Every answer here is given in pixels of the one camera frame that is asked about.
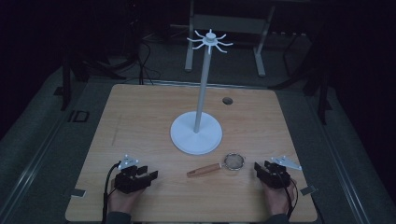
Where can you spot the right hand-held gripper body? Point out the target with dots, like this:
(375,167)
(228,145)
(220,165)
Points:
(275,177)

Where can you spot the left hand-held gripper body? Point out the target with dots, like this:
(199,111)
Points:
(126,182)

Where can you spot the person's left hand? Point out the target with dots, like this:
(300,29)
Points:
(124,200)

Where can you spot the person's right hand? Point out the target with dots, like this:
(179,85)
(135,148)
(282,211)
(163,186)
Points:
(277,199)

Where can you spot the grey metal table clip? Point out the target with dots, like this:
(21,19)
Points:
(308,190)
(77,193)

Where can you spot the white hook stand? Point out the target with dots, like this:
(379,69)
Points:
(196,137)

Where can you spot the dark round table grommet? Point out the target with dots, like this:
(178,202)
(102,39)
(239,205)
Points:
(227,100)

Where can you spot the black metal stand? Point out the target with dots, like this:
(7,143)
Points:
(67,81)
(322,93)

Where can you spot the grey metal table frame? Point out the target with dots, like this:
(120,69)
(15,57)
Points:
(229,23)

